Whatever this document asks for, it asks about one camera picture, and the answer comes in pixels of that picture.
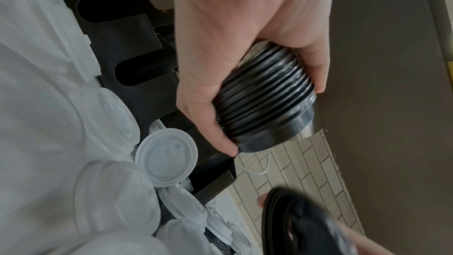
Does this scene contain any person's left hand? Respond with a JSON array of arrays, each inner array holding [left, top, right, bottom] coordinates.
[[168, 0, 338, 157]]

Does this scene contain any person's right hand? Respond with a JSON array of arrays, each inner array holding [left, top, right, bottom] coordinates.
[[256, 193, 391, 255]]

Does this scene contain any single black cup lid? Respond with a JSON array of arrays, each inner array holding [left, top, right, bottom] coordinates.
[[263, 187, 356, 255]]

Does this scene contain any stack of black lids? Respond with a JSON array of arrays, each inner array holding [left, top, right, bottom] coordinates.
[[211, 41, 318, 154]]

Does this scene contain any black cup and lid organizer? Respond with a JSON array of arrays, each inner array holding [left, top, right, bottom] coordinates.
[[58, 0, 239, 203]]

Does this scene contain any pile of white cup lids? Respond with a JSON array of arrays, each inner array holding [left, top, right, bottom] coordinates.
[[0, 0, 257, 255]]

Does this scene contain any white power cable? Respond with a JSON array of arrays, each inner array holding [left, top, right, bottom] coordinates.
[[234, 148, 274, 178]]

